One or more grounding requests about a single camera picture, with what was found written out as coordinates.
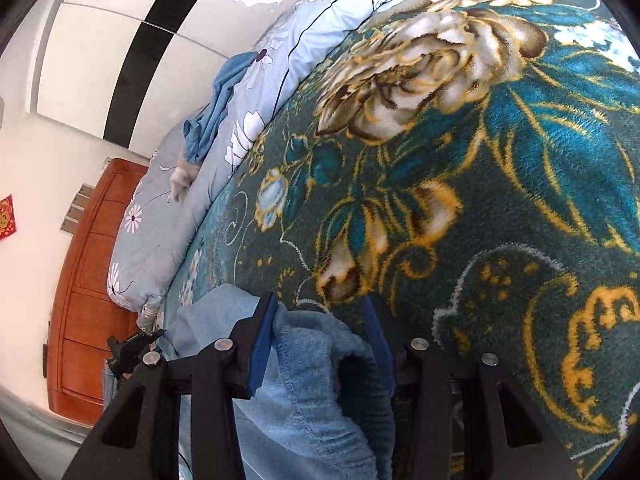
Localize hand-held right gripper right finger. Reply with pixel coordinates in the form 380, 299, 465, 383
361, 296, 583, 480

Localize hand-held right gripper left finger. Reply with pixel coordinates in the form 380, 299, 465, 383
62, 292, 279, 480

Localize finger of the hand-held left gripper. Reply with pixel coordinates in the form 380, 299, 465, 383
115, 329, 167, 359

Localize blue fleece pants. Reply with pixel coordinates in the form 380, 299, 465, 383
160, 284, 396, 480

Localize grey floral pillow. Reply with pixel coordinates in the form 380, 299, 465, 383
136, 296, 166, 335

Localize wooden headboard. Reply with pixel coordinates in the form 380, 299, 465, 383
46, 157, 151, 428

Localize grey-blue floral duvet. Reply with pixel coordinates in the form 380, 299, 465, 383
106, 0, 451, 313

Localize beige cloth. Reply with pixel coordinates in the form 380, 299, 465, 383
169, 157, 201, 203

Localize teal floral bed blanket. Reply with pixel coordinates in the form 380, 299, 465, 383
160, 0, 640, 480

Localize crumpled blue fleece garment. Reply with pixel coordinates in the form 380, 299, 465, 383
182, 51, 258, 165

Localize white wardrobe with black stripe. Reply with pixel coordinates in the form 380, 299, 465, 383
35, 0, 321, 163

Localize red wall decoration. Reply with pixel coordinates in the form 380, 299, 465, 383
0, 195, 18, 242

